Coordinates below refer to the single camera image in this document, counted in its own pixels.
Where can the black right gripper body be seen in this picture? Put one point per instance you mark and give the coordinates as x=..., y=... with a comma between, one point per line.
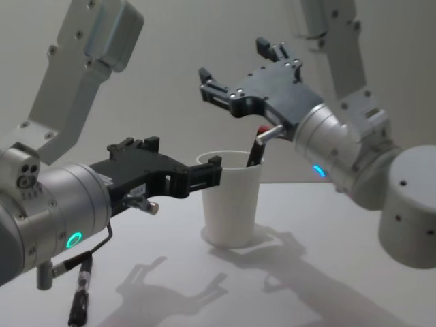
x=272, y=88

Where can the white table cloth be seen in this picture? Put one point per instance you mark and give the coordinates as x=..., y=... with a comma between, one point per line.
x=204, y=293

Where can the black pen with red cap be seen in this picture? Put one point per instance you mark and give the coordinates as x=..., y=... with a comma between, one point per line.
x=253, y=153

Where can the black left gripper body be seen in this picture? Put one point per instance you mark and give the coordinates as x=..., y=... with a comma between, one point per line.
x=136, y=173

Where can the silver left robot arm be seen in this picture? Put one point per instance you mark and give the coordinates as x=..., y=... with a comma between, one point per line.
x=68, y=201

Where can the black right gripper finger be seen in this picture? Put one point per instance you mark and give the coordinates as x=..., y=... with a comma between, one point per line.
x=274, y=51
x=216, y=93

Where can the white paper cup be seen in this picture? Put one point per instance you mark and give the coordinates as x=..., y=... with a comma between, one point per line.
x=231, y=211

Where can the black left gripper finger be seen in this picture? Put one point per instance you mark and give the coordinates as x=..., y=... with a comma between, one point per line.
x=206, y=177
x=151, y=143

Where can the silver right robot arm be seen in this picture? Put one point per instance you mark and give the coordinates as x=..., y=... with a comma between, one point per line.
x=412, y=190

